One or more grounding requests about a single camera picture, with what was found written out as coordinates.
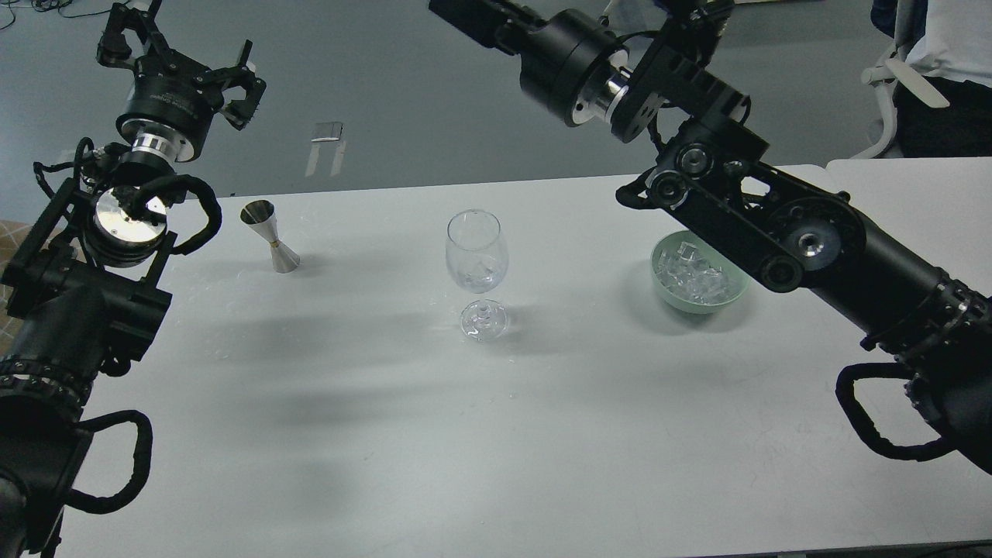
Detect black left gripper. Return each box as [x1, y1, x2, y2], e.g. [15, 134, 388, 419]
[96, 1, 267, 163]

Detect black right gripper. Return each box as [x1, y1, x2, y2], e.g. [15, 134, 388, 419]
[428, 1, 631, 127]

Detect silver metal jigger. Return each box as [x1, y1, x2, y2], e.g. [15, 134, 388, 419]
[239, 200, 301, 274]

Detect clear ice cubes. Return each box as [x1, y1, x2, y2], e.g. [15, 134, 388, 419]
[654, 239, 742, 307]

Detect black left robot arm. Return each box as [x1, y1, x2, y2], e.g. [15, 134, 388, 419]
[1, 1, 266, 557]

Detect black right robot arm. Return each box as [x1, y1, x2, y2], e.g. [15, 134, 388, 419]
[429, 1, 991, 472]

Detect clear wine glass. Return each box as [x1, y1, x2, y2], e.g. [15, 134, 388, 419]
[446, 208, 510, 342]

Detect beige checkered chair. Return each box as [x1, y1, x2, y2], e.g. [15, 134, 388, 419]
[1, 220, 33, 313]

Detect green ceramic bowl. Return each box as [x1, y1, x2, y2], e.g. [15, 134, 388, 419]
[649, 230, 751, 315]

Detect white office chair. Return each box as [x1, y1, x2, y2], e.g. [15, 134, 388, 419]
[852, 1, 950, 160]

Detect person in white shirt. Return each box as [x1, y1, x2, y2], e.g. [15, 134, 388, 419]
[870, 1, 991, 158]

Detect black floor cables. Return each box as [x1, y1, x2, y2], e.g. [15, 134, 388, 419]
[0, 0, 136, 33]

